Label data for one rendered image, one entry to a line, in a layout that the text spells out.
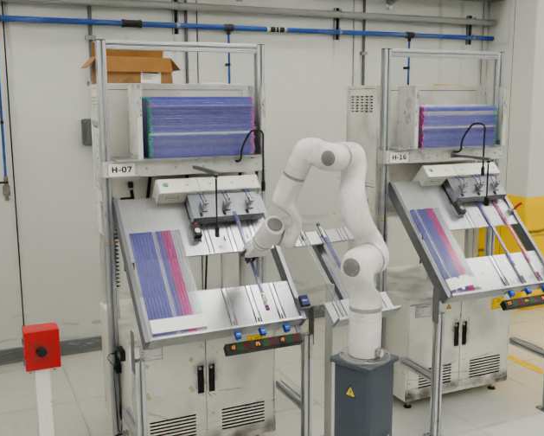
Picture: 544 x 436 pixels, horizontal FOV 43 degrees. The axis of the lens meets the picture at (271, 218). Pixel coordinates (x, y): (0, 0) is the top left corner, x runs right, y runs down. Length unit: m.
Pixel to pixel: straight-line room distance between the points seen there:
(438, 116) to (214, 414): 1.90
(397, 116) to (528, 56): 2.00
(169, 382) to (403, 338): 1.27
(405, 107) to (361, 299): 1.50
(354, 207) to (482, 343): 1.78
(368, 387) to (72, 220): 2.60
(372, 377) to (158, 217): 1.19
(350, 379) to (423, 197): 1.42
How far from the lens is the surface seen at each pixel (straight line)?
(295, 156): 2.56
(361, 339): 2.55
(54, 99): 4.52
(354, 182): 2.49
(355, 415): 2.64
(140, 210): 3.11
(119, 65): 3.40
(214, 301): 2.91
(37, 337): 2.80
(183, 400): 3.25
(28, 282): 4.64
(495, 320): 4.06
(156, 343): 2.77
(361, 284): 2.45
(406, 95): 3.73
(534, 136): 5.63
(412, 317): 3.69
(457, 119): 3.85
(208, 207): 3.11
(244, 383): 3.32
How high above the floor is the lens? 1.64
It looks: 10 degrees down
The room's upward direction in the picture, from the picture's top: straight up
